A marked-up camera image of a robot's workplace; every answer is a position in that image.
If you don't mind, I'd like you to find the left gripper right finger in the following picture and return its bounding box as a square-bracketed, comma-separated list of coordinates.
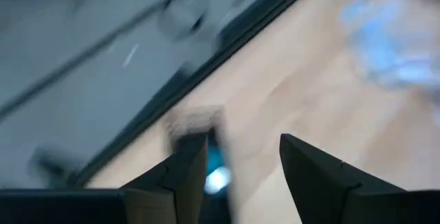
[280, 133, 406, 224]

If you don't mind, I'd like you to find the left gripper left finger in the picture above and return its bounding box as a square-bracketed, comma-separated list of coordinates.
[120, 133, 209, 224]

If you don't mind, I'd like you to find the teal mouthwash bottle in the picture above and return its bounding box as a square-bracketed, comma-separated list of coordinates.
[166, 106, 238, 224]

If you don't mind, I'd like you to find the clear blue plastic packet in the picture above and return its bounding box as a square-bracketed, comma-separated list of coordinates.
[338, 0, 440, 103]

